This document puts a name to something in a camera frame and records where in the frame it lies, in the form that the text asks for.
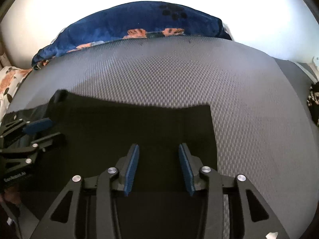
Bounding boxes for black pants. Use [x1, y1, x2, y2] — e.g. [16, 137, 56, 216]
[3, 90, 217, 238]

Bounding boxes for white floral pillow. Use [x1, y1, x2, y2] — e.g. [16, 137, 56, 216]
[0, 66, 32, 120]

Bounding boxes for grey textured mattress cover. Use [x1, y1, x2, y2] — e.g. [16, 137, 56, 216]
[8, 37, 318, 238]

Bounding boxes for black white patterned cloth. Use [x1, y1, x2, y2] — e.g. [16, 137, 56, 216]
[307, 82, 319, 127]

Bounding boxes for blue floral blanket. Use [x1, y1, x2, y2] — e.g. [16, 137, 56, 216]
[31, 1, 232, 70]

